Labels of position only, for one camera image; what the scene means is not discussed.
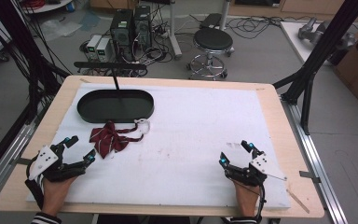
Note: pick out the dark red striped bow tie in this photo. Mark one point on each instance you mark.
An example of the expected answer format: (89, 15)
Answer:
(108, 138)

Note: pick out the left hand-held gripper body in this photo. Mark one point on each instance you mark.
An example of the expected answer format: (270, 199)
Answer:
(45, 158)

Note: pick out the wooden table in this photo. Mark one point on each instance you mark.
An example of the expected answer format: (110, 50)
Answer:
(279, 149)

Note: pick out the aluminium rail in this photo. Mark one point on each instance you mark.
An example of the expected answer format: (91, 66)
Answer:
(313, 149)
(6, 155)

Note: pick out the black metal frame post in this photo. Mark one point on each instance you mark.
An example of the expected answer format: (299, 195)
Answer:
(323, 46)

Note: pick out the white foam mat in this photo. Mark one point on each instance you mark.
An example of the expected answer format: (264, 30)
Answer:
(183, 130)

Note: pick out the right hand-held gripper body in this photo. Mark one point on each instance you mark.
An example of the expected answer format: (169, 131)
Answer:
(258, 169)

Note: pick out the black flat box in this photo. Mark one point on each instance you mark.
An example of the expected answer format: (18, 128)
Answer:
(211, 20)

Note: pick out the thin wooden stick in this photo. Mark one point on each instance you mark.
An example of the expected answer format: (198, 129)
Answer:
(298, 201)

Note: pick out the white power supply unit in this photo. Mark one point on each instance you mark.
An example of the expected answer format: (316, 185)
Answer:
(93, 46)
(104, 49)

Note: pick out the white desk leg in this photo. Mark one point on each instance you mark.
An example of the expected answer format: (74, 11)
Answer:
(174, 34)
(224, 14)

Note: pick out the round white table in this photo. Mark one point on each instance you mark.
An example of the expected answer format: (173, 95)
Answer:
(46, 6)

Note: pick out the white platform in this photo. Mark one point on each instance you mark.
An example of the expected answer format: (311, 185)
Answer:
(295, 40)

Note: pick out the black stand with oval tray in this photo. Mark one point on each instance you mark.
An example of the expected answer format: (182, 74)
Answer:
(115, 105)

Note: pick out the person's left hand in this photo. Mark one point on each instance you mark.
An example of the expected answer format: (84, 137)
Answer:
(57, 194)

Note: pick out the person's right hand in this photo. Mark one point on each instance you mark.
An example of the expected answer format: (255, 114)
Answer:
(245, 199)

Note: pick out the grey metal bracket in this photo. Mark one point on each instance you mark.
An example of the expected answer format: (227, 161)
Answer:
(23, 161)
(309, 175)

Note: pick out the black round stool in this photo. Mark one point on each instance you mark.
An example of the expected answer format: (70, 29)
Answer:
(213, 40)

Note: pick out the black computer tower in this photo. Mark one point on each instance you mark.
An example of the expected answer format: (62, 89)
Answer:
(121, 34)
(143, 26)

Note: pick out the clear plastic sheet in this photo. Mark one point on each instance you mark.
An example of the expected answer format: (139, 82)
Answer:
(59, 28)

